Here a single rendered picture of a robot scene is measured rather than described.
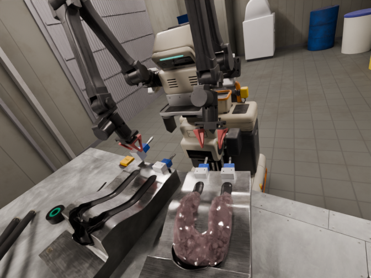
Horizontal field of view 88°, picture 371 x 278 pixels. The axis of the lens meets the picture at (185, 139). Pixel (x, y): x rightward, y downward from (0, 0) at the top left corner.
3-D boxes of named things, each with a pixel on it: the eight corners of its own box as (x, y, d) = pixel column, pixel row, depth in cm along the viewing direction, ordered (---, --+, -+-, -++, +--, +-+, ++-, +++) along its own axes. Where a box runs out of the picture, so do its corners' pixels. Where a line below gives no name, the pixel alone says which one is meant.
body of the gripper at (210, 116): (221, 127, 64) (221, 105, 63) (194, 127, 69) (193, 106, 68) (226, 126, 70) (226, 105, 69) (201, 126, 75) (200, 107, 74)
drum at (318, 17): (332, 43, 494) (337, 3, 449) (335, 48, 453) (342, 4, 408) (306, 47, 520) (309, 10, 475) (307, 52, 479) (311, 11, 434)
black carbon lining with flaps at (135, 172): (136, 171, 90) (128, 156, 85) (162, 180, 81) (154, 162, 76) (69, 236, 68) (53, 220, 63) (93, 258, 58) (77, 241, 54)
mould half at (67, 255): (142, 171, 101) (132, 151, 94) (181, 183, 86) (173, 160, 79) (48, 263, 69) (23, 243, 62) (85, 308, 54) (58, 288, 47)
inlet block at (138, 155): (152, 141, 97) (146, 133, 94) (158, 142, 93) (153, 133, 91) (136, 160, 89) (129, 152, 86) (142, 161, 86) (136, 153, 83)
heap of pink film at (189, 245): (188, 191, 73) (183, 176, 69) (236, 193, 67) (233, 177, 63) (165, 263, 53) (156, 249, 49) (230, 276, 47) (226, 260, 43)
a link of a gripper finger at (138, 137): (140, 156, 82) (127, 140, 77) (130, 155, 87) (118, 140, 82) (149, 145, 86) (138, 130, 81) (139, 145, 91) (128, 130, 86)
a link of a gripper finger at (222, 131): (223, 150, 65) (222, 123, 64) (203, 149, 68) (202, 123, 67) (228, 147, 71) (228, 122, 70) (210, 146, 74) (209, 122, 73)
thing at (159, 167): (172, 157, 94) (169, 148, 91) (180, 159, 91) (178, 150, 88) (155, 175, 85) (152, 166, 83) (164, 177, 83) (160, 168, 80)
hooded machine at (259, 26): (276, 52, 555) (276, -10, 480) (274, 58, 510) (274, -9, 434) (249, 57, 590) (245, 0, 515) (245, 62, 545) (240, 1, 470)
